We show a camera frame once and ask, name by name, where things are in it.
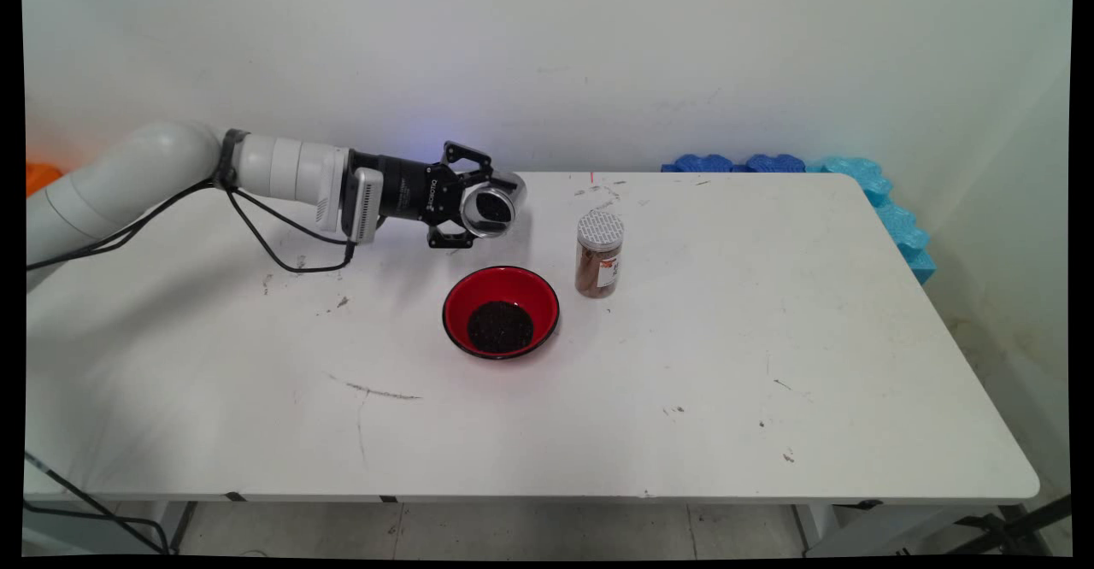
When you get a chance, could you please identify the brown spice jar silver lid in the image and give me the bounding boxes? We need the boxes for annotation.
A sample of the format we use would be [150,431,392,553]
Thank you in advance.
[574,210,625,299]

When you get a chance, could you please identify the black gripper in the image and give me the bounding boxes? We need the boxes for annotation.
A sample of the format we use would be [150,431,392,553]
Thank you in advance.
[349,140,495,250]

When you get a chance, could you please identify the grey table leg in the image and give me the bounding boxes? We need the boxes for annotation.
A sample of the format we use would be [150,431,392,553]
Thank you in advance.
[791,503,843,553]
[152,501,197,553]

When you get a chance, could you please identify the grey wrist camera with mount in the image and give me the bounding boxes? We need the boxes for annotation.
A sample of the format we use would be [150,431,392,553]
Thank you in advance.
[340,167,385,246]

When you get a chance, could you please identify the red bowl with black rim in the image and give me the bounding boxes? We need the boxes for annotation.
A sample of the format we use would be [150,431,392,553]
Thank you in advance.
[442,266,562,360]

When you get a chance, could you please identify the orange object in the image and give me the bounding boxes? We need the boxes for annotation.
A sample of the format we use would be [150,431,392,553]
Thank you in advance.
[26,163,63,197]

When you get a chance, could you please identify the black seed pile in bowl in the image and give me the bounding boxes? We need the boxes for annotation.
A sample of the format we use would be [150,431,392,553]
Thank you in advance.
[468,300,535,355]

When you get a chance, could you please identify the black stand legs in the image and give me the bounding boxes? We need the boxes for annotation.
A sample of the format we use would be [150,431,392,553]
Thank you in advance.
[940,494,1072,557]

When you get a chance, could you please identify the black camera cable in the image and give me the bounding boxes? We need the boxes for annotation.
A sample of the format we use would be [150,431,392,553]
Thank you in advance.
[26,180,356,274]

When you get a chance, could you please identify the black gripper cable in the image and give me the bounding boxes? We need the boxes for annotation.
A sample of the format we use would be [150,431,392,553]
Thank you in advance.
[229,188,344,247]

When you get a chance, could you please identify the black floor cable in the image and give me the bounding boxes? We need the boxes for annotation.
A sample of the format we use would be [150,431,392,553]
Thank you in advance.
[24,449,172,554]

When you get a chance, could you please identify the clear plastic jar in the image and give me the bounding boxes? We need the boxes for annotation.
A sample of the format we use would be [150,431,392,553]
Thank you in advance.
[460,171,528,240]

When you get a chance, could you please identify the light blue foam block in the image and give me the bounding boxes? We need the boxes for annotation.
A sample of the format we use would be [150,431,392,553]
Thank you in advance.
[808,156,937,285]

